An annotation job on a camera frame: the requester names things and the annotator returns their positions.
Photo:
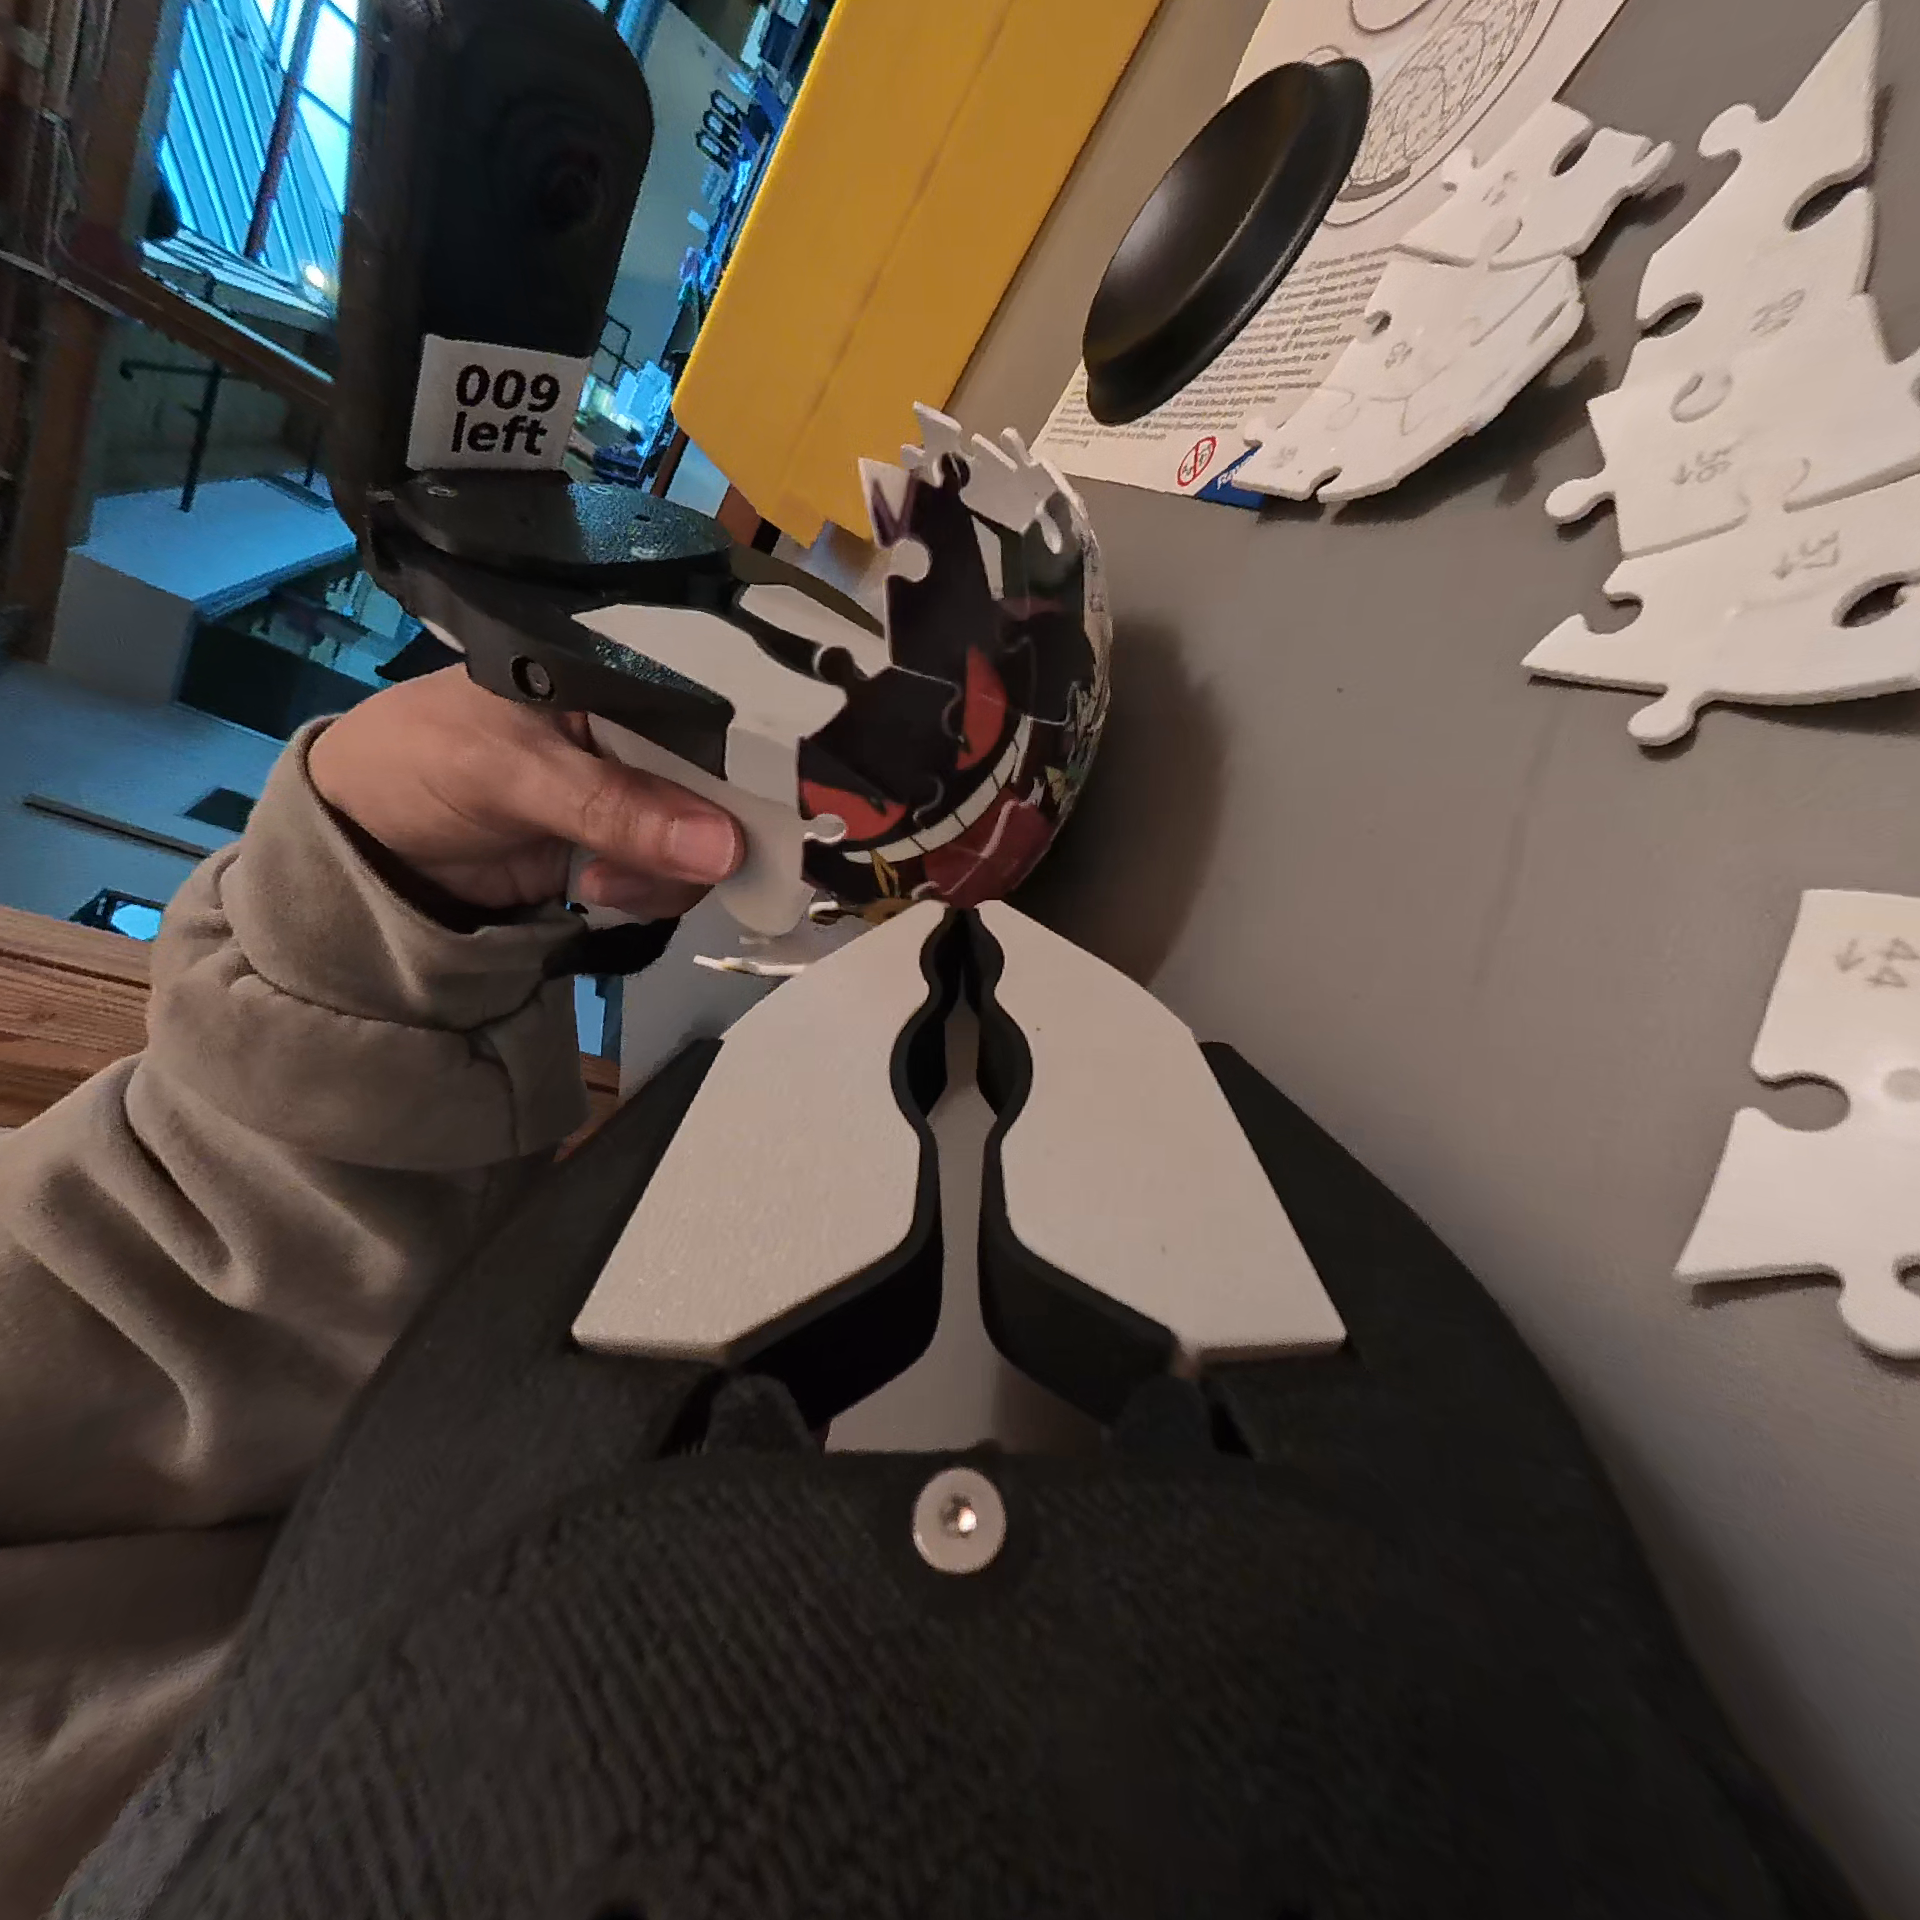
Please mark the window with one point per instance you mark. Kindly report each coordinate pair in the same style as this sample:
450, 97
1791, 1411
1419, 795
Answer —
241, 149

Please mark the tapered white puzzle strip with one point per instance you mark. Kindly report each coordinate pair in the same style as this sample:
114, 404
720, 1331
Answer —
1755, 450

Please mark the white jigsaw piece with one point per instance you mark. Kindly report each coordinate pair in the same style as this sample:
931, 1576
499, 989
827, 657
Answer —
1815, 1141

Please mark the joined white puzzle segment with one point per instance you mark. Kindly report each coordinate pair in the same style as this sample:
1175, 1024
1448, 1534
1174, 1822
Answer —
1470, 330

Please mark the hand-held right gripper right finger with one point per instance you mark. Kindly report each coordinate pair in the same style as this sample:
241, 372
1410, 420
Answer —
1154, 1185

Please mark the yellow cardboard box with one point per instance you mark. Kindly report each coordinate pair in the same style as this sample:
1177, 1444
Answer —
902, 224

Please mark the wooden bench top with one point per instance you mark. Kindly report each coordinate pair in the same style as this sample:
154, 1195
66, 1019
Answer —
59, 1004

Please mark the black round ball stand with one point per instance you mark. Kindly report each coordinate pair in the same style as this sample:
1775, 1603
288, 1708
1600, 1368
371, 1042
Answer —
1214, 254

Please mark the person's left hand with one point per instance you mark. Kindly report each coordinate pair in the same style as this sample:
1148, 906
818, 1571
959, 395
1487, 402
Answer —
481, 795

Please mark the partly built puzzle ball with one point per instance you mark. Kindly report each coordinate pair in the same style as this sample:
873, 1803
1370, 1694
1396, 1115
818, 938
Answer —
975, 704

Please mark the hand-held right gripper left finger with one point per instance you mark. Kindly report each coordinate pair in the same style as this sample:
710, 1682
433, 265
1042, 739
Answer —
779, 1171

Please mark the person's left forearm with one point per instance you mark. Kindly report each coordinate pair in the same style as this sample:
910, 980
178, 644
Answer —
225, 1276

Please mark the white instruction sheet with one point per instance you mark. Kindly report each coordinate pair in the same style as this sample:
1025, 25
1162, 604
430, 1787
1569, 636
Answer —
1500, 43

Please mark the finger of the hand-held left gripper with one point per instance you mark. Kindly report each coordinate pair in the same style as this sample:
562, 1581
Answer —
796, 614

